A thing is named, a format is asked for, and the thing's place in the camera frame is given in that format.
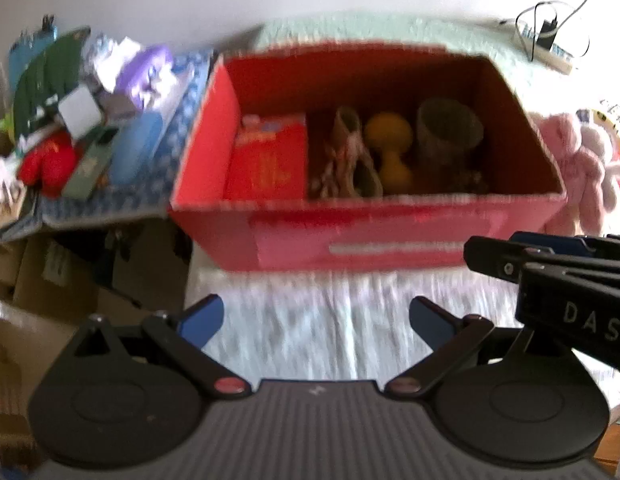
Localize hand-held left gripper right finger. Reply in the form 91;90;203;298
385;296;523;401

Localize grey green box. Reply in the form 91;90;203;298
62;127;120;198

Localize red plush toy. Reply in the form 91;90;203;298
17;132;80;196

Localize light blue plastic item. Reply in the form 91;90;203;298
10;17;58;81

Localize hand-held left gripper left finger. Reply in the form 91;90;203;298
74;294;251;401

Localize purple white plastic packet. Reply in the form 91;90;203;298
84;35;175;111

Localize white power strip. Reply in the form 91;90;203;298
512;22;576;75

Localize small red patterned box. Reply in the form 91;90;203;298
224;112;309;201

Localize pink plush bear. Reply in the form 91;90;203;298
535;112;620;236

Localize brown cardboard carton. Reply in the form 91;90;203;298
0;230;191;461

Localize red cardboard box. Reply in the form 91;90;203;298
169;40;568;273

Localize white square card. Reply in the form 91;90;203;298
57;85;103;138

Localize white plush rabbit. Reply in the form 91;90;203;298
577;122;620;211

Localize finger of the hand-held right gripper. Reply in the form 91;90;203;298
462;231;620;288

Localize light blue plastic bag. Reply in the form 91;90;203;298
110;110;175;186

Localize printed packing tape roll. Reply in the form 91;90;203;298
416;97;486;166

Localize white patterned cloth pouch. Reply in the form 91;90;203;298
310;106;383;200

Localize brown dried gourd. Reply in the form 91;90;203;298
365;112;415;196

